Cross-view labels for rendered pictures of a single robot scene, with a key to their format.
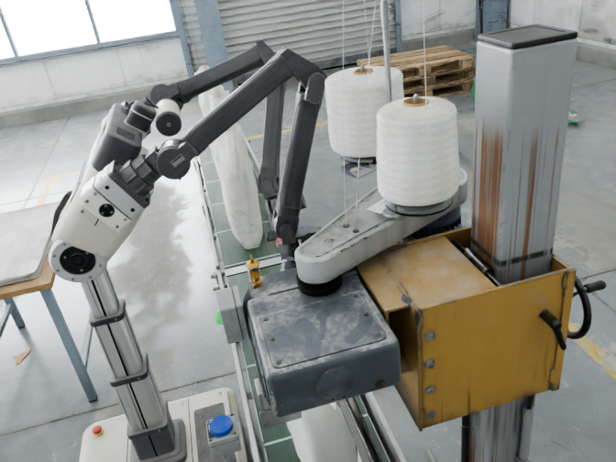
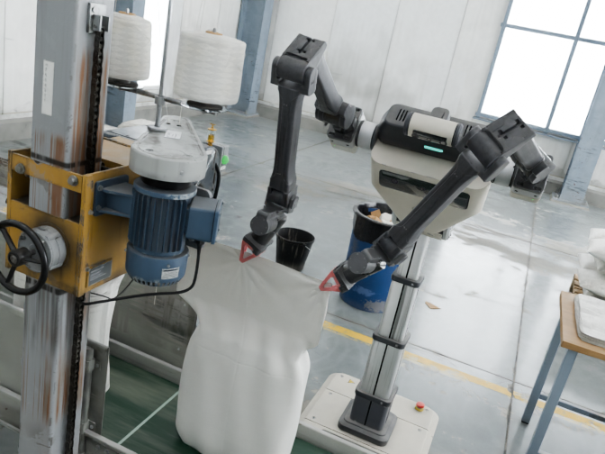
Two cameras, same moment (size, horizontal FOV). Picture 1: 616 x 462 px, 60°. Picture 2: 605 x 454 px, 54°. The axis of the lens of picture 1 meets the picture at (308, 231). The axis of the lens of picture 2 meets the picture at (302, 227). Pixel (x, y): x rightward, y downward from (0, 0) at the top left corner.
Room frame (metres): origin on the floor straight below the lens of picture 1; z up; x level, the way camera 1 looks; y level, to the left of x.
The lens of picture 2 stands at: (2.12, -1.32, 1.77)
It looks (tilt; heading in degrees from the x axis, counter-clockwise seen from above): 19 degrees down; 119
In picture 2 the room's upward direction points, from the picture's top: 12 degrees clockwise
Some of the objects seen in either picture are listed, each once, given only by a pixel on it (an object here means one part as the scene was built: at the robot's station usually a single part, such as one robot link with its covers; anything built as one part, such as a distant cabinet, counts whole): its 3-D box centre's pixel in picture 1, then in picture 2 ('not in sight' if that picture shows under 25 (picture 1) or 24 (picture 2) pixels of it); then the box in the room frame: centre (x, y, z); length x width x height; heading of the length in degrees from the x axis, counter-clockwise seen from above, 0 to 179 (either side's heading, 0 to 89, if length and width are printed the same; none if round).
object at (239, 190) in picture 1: (237, 178); not in sight; (2.93, 0.37, 0.74); 0.47 x 0.22 x 0.72; 9
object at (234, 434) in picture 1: (224, 434); not in sight; (1.01, 0.30, 0.81); 0.08 x 0.08 x 0.06; 11
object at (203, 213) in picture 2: not in sight; (203, 223); (1.24, -0.24, 1.25); 0.10 x 0.08 x 0.12; 126
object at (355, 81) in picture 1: (365, 110); (209, 68); (1.12, -0.16, 1.61); 0.17 x 0.17 x 0.17
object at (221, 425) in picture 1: (221, 426); not in sight; (1.01, 0.30, 0.84); 0.06 x 0.06 x 0.02
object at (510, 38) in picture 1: (525, 35); not in sight; (0.93, -0.41, 1.76); 0.12 x 0.11 x 0.01; 101
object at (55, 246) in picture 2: not in sight; (40, 248); (0.97, -0.50, 1.14); 0.11 x 0.06 x 0.11; 11
